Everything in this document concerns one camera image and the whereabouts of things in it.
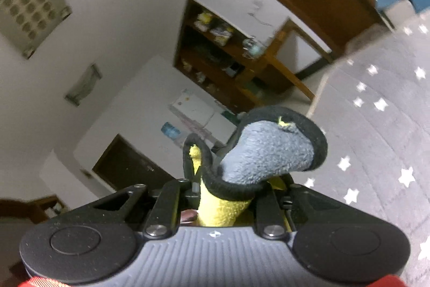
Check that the low wooden cabinet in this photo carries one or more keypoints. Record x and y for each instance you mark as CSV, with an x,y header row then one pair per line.
x,y
27,209

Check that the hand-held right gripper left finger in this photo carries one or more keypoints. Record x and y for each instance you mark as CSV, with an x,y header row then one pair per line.
x,y
168,203

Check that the grey yellow black sock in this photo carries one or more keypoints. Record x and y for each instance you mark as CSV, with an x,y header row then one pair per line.
x,y
268,149

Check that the blue water dispenser bottle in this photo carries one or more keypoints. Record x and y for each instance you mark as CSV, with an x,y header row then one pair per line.
x,y
170,130

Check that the small ceiling lamp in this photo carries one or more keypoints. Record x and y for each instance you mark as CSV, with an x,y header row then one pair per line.
x,y
84,85

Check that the dark wooden shelf cabinet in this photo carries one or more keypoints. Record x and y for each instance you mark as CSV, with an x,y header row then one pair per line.
x,y
191,48

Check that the dark wooden door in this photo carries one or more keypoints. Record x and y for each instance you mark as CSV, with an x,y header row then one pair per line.
x,y
127,162

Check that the wooden side table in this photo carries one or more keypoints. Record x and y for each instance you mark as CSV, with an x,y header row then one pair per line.
x,y
285,66

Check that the grey star-print table cover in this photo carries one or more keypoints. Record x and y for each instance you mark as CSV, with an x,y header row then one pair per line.
x,y
386,139

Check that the white refrigerator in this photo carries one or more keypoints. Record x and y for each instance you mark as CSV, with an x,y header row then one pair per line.
x,y
195,108

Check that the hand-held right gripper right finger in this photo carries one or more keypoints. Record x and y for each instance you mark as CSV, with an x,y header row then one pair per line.
x,y
268,216

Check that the large square ceiling lamp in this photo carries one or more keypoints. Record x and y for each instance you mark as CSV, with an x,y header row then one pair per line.
x,y
30,1

